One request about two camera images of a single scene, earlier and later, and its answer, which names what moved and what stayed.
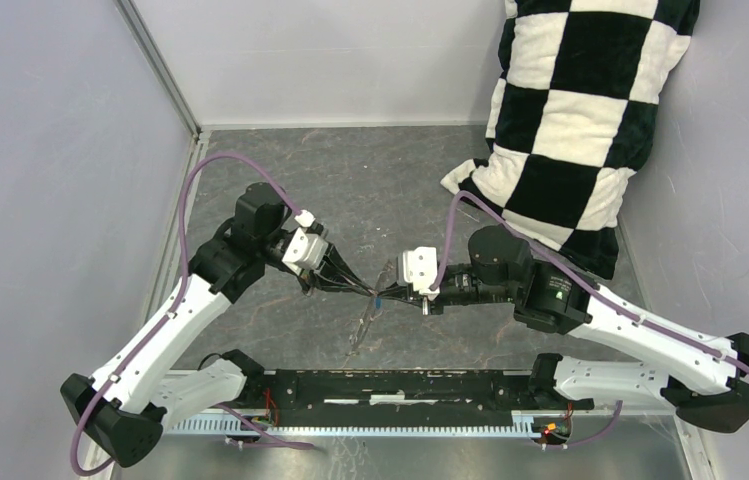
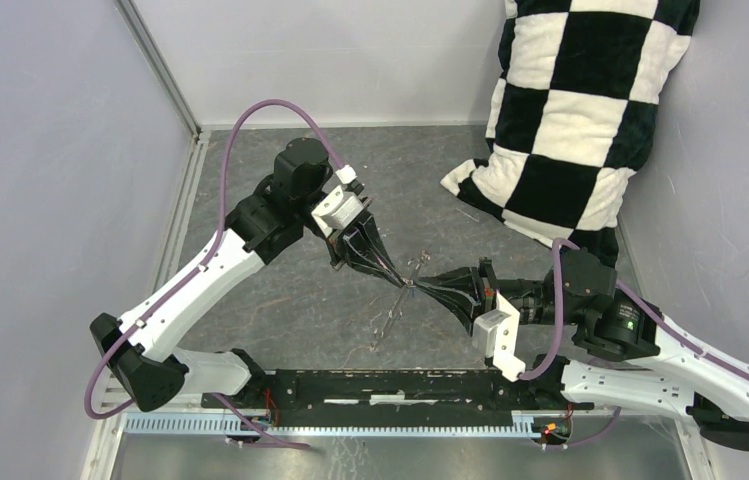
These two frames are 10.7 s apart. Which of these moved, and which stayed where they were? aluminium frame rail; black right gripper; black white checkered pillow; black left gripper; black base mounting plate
Moved: black right gripper; black left gripper
Stayed: black white checkered pillow; aluminium frame rail; black base mounting plate
